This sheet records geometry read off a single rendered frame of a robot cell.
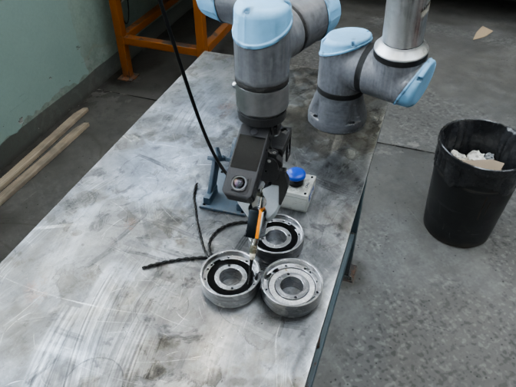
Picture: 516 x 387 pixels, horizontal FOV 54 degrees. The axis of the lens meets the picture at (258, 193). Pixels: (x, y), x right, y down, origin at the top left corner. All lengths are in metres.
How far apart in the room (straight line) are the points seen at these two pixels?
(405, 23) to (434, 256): 1.24
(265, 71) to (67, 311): 0.53
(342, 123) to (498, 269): 1.13
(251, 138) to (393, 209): 1.62
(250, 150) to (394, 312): 1.30
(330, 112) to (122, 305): 0.67
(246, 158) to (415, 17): 0.52
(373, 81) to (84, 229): 0.69
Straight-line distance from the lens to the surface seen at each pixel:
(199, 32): 2.90
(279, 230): 0.97
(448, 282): 2.08
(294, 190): 1.03
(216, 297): 0.86
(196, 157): 1.20
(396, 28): 1.11
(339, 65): 1.21
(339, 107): 1.26
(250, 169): 0.72
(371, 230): 2.19
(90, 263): 1.00
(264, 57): 0.66
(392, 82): 1.16
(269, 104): 0.70
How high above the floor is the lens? 1.52
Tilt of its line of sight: 41 degrees down
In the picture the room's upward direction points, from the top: straight up
